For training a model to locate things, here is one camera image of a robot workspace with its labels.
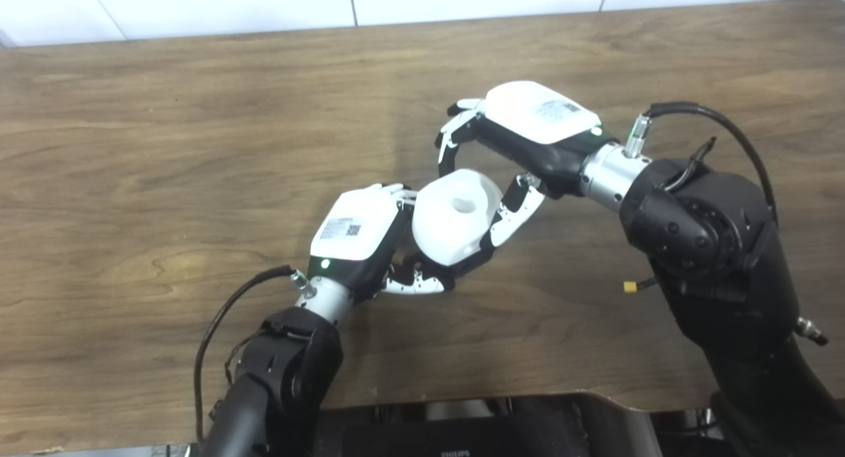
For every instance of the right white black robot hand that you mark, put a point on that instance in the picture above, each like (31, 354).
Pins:
(535, 113)

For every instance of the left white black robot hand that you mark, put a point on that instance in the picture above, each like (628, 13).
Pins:
(356, 226)

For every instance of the round white piece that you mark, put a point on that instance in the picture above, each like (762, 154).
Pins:
(449, 226)

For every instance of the black flanged holder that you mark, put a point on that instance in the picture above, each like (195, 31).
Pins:
(465, 267)

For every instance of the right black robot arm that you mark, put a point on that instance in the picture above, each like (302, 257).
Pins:
(713, 246)

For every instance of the yellow connector plug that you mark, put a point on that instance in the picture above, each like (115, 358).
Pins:
(630, 287)

